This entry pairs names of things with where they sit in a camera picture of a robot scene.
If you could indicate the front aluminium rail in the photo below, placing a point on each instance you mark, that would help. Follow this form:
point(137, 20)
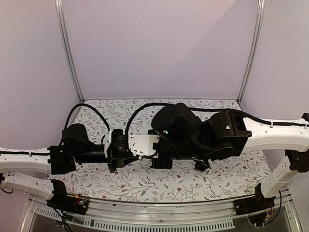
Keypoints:
point(211, 216)

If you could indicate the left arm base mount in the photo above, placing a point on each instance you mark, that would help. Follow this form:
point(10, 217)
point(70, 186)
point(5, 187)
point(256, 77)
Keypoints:
point(61, 200)

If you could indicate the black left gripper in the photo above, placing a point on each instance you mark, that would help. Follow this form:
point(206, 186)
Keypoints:
point(117, 157)

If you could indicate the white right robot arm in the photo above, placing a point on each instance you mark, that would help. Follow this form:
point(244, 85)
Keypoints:
point(229, 133)

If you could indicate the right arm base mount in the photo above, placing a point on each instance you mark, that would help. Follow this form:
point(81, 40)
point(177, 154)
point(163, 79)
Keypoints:
point(253, 204)

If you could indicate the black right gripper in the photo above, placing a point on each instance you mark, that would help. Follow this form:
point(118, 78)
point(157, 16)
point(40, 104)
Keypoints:
point(161, 164)

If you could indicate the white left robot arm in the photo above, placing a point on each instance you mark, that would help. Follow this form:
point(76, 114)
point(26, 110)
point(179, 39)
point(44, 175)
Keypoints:
point(75, 148)

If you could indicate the right aluminium frame post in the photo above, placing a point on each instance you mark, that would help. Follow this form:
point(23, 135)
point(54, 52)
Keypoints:
point(253, 48)

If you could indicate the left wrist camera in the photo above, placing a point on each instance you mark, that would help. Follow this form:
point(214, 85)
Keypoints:
point(114, 141)

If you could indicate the left aluminium frame post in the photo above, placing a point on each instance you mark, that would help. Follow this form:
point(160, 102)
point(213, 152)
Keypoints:
point(67, 49)

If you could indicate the aluminium frame post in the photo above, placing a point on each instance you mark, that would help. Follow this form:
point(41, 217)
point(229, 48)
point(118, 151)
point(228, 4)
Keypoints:
point(253, 48)
point(67, 49)

